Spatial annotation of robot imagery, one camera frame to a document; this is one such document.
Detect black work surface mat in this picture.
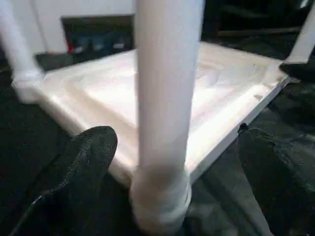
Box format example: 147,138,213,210
0,31,315,236

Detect white glass door cabinet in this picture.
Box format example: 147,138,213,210
0,0,138,56

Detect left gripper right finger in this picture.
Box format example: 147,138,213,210
237,122,315,236

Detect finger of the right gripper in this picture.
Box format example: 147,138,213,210
279,61,315,82

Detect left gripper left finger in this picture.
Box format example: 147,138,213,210
11,125,118,236

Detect white plastic table top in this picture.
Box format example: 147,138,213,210
12,40,292,190

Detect white plastic table leg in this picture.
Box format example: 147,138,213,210
0,0,46,103
128,0,206,234
286,0,315,65

